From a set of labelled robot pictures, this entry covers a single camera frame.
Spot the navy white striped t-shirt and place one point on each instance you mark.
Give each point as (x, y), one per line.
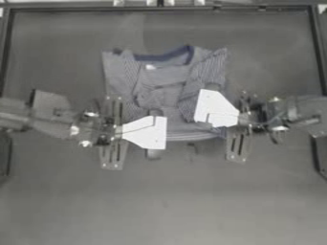
(166, 83)

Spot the light frame bracket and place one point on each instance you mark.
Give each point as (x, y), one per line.
(118, 2)
(151, 2)
(168, 2)
(199, 2)

